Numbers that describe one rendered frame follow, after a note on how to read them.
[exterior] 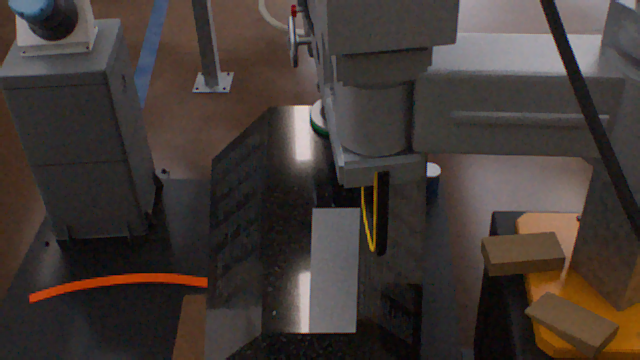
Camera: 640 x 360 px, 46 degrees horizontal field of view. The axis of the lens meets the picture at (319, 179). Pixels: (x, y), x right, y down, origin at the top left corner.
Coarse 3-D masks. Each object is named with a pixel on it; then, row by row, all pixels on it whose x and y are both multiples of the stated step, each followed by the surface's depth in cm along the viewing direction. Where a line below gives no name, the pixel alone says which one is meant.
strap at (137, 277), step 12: (120, 276) 312; (132, 276) 311; (144, 276) 311; (156, 276) 311; (168, 276) 311; (180, 276) 310; (60, 288) 308; (72, 288) 307; (84, 288) 307; (36, 300) 303
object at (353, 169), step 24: (312, 0) 203; (312, 24) 209; (312, 48) 221; (432, 48) 155; (336, 72) 156; (360, 72) 156; (384, 72) 156; (408, 72) 157; (336, 144) 178; (336, 168) 179; (360, 168) 172; (384, 168) 173; (408, 168) 173
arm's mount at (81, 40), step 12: (84, 0) 285; (84, 12) 284; (24, 24) 284; (84, 24) 284; (24, 36) 283; (36, 36) 284; (72, 36) 284; (84, 36) 284; (24, 48) 287; (36, 48) 285; (48, 48) 285; (60, 48) 286; (72, 48) 286; (84, 48) 287
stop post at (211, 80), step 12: (192, 0) 387; (204, 0) 387; (204, 12) 391; (204, 24) 396; (204, 36) 400; (204, 48) 405; (216, 48) 411; (204, 60) 410; (216, 60) 412; (204, 72) 415; (216, 72) 414; (228, 72) 428; (204, 84) 421; (216, 84) 419; (228, 84) 420
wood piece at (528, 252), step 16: (496, 240) 206; (512, 240) 205; (528, 240) 205; (544, 240) 205; (496, 256) 201; (512, 256) 201; (528, 256) 201; (544, 256) 201; (560, 256) 200; (496, 272) 202; (512, 272) 202; (528, 272) 203
